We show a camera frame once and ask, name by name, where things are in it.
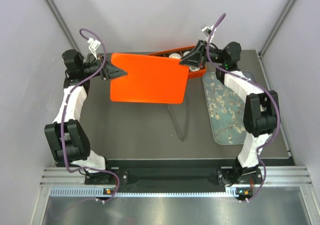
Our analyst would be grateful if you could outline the grey slotted cable duct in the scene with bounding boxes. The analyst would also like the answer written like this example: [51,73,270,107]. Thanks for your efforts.
[49,186,253,198]

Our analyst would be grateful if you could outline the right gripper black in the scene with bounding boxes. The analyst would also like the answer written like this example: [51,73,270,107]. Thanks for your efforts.
[179,40,226,69]

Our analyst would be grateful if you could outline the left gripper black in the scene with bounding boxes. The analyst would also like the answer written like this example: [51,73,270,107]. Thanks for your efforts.
[81,53,128,80]

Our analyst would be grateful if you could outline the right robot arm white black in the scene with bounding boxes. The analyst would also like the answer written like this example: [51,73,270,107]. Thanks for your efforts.
[180,40,280,185]

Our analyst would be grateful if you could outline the metal tongs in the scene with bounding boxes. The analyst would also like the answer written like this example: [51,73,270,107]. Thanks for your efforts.
[167,102,190,143]

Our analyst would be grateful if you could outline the blue floral tray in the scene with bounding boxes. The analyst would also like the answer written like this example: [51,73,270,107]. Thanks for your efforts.
[202,72,246,146]

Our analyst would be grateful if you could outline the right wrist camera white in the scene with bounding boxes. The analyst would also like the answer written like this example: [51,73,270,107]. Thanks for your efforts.
[201,25,217,43]

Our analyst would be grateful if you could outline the white paper cup front right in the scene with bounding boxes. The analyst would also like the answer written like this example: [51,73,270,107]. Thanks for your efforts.
[189,66,200,73]

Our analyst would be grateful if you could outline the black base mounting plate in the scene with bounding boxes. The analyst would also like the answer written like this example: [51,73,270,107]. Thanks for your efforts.
[84,166,263,186]

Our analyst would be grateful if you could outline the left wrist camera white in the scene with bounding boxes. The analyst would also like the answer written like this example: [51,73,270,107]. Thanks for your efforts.
[87,37,101,60]

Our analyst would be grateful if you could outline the orange compartment box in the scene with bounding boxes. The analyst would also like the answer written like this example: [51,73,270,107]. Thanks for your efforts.
[148,45,207,80]

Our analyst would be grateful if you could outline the aluminium frame rail front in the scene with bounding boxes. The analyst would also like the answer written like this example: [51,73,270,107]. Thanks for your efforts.
[40,166,312,187]

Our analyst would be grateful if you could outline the orange box lid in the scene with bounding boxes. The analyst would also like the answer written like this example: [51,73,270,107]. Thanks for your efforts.
[110,53,189,104]

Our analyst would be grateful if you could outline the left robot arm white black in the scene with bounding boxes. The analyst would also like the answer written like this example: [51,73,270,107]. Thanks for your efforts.
[44,49,128,184]

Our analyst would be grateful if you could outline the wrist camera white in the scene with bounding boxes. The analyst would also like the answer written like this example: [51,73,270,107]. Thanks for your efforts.
[201,25,217,43]
[87,37,101,60]

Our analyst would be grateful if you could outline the white paper cup back middle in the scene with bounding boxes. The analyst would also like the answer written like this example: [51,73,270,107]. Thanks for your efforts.
[169,53,182,60]

